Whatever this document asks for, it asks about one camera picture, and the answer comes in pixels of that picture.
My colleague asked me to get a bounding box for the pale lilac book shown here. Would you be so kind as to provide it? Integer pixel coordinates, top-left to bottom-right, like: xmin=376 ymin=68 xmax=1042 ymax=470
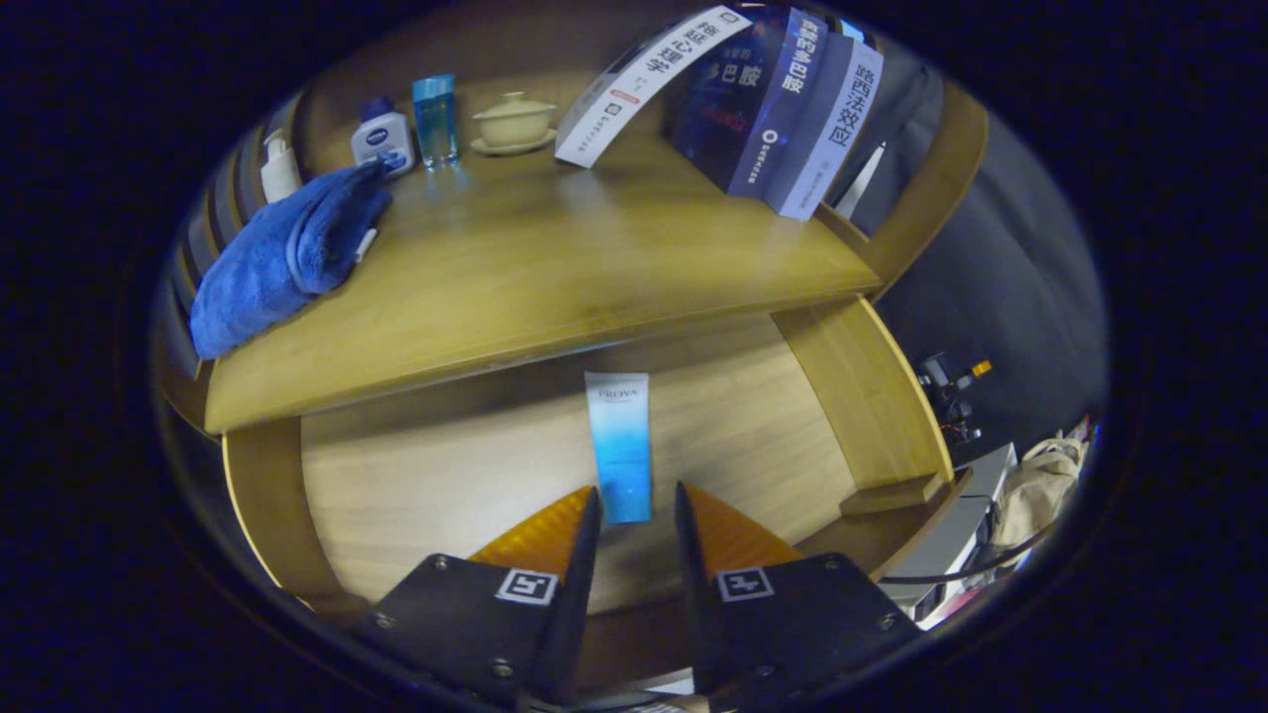
xmin=763 ymin=35 xmax=886 ymax=222

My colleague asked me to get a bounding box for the beige lidded tea cup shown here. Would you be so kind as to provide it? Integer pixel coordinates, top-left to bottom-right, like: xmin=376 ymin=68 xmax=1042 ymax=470
xmin=471 ymin=91 xmax=559 ymax=157

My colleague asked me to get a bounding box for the wooden cabinet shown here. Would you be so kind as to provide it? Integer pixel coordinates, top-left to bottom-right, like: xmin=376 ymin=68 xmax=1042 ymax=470
xmin=154 ymin=0 xmax=992 ymax=437

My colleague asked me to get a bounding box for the clear blue bottle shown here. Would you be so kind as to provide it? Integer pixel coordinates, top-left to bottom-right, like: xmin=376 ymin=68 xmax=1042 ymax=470
xmin=412 ymin=74 xmax=461 ymax=171

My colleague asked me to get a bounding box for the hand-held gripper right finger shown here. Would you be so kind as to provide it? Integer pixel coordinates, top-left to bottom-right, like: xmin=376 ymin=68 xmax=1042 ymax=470
xmin=675 ymin=481 xmax=924 ymax=710

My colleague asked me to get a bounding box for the white book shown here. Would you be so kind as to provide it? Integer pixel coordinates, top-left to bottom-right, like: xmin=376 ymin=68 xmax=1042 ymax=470
xmin=554 ymin=5 xmax=754 ymax=169

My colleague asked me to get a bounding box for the beige cloth bag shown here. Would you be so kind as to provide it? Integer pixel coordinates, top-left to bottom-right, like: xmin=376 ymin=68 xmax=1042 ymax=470
xmin=991 ymin=436 xmax=1091 ymax=551

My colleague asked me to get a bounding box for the white pump bottle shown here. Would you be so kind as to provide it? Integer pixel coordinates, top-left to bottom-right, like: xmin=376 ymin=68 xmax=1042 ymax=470
xmin=260 ymin=129 xmax=303 ymax=204

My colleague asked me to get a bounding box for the white bottle with blue cap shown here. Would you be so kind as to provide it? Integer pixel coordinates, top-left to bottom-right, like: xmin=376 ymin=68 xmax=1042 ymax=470
xmin=351 ymin=96 xmax=417 ymax=179

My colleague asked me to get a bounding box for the wooden drawer with black knob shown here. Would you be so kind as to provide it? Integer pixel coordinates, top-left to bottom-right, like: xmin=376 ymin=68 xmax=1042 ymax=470
xmin=222 ymin=293 xmax=974 ymax=694

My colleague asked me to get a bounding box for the black device with orange part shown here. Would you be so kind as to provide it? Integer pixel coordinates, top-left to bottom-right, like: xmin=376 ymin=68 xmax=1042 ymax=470
xmin=916 ymin=352 xmax=994 ymax=442

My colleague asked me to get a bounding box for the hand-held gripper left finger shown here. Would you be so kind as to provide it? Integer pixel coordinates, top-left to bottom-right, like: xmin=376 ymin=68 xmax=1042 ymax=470
xmin=360 ymin=484 xmax=604 ymax=710

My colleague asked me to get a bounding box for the wooden countertop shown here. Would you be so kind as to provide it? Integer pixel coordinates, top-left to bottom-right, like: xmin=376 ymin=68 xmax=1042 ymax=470
xmin=203 ymin=129 xmax=883 ymax=435

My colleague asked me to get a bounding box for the blue cosmetic tube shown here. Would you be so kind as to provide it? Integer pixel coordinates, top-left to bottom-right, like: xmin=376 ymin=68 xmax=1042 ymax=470
xmin=583 ymin=371 xmax=654 ymax=525

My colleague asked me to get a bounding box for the dark blue book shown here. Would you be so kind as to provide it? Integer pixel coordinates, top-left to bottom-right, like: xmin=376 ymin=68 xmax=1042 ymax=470
xmin=664 ymin=8 xmax=831 ymax=199

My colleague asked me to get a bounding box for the blue folded towel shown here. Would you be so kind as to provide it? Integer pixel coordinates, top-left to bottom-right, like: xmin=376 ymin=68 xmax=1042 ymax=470
xmin=189 ymin=158 xmax=395 ymax=360

